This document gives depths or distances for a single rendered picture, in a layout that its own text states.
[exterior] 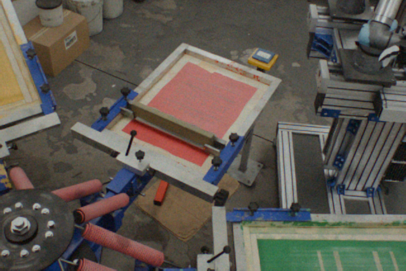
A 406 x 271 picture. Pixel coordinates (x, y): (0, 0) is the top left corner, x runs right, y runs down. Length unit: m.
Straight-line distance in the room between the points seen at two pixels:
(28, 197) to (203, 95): 1.13
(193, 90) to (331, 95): 0.67
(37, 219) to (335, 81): 1.38
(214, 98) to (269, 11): 2.70
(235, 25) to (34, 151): 2.25
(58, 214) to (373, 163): 1.95
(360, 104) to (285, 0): 3.01
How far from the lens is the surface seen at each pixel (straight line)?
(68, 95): 3.88
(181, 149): 2.12
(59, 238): 1.46
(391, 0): 1.89
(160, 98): 2.36
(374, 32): 1.86
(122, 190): 1.88
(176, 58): 2.56
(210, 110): 2.31
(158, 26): 4.59
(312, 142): 3.33
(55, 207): 1.53
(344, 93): 2.28
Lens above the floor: 2.52
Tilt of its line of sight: 44 degrees down
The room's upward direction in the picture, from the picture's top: 5 degrees clockwise
